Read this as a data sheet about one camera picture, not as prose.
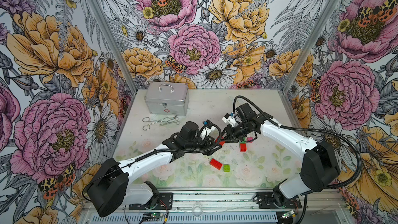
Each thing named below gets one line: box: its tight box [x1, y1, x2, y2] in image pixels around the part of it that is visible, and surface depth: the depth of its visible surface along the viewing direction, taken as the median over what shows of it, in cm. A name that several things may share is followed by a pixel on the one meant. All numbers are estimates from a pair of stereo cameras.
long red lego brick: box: [209, 158, 223, 171], surface depth 87 cm
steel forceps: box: [141, 116, 177, 131], surface depth 107 cm
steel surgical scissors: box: [159, 115, 181, 125], surface depth 107 cm
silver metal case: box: [143, 81, 190, 116], surface depth 101 cm
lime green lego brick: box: [223, 163, 231, 173], surface depth 85 cm
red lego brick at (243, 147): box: [239, 143, 247, 152], surface depth 91 cm
